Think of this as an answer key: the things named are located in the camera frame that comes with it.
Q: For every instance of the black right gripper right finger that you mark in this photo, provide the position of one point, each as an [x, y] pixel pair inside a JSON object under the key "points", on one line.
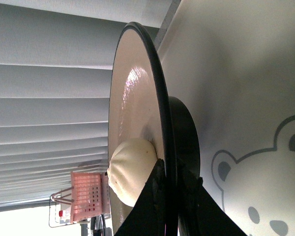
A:
{"points": [[198, 213]]}

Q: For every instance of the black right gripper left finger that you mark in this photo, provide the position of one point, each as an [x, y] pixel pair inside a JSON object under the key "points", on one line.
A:
{"points": [[147, 218]]}

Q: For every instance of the white steamed bun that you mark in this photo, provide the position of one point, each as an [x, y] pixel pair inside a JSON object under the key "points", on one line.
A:
{"points": [[129, 169]]}

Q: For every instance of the beige plate with black rim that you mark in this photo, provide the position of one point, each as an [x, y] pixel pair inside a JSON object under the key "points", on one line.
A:
{"points": [[140, 107]]}

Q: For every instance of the white rectangular tray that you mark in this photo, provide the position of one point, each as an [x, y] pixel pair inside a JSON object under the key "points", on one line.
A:
{"points": [[232, 63]]}

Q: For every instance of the pink perforated basket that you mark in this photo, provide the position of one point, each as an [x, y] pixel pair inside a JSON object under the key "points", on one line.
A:
{"points": [[90, 195]]}

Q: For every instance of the grey pleated curtain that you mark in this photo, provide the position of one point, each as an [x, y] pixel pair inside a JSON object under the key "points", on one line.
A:
{"points": [[56, 59]]}

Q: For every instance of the wire rack stand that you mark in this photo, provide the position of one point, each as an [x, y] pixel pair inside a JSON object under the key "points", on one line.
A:
{"points": [[60, 212]]}

